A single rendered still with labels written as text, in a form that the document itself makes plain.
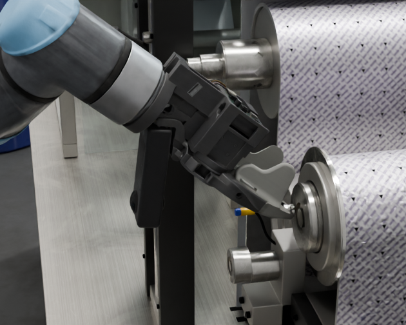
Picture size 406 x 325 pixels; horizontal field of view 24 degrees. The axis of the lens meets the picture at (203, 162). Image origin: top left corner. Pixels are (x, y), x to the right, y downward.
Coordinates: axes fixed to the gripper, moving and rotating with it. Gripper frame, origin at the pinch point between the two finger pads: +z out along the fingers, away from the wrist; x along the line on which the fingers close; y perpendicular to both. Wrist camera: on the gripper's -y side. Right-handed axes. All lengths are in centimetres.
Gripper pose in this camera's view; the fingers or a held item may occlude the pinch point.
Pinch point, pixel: (276, 211)
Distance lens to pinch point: 101.0
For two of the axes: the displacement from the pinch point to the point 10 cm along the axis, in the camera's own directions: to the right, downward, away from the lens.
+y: 6.2, -7.5, -2.1
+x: -2.0, -4.1, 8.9
